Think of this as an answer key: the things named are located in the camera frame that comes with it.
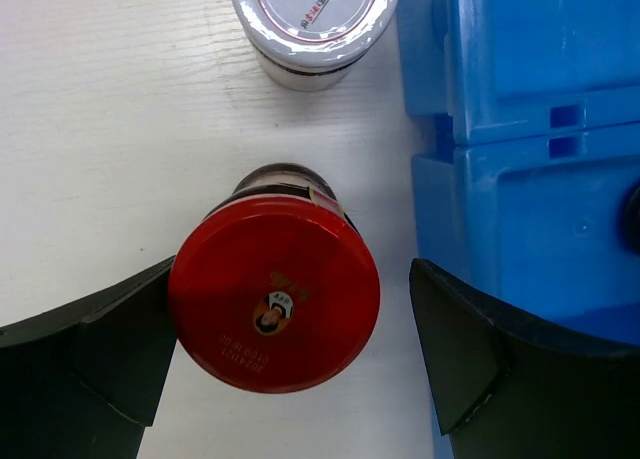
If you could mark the blue far storage bin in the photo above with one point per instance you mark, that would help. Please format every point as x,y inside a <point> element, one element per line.
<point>503,69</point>

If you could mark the white lid dark jar left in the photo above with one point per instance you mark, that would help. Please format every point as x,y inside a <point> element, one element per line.
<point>310,45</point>

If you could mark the blue middle storage bin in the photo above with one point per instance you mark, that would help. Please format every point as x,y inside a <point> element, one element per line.
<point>549,224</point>

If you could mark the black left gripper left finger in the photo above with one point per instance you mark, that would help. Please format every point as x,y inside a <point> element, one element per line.
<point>84,380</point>

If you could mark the red lid sauce jar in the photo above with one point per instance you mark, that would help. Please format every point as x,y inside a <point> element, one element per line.
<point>275,291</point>

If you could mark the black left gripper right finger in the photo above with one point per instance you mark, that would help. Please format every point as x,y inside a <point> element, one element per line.
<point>509,384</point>

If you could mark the blue storage bin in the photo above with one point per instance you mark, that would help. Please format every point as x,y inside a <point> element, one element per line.
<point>503,69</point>
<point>549,224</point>

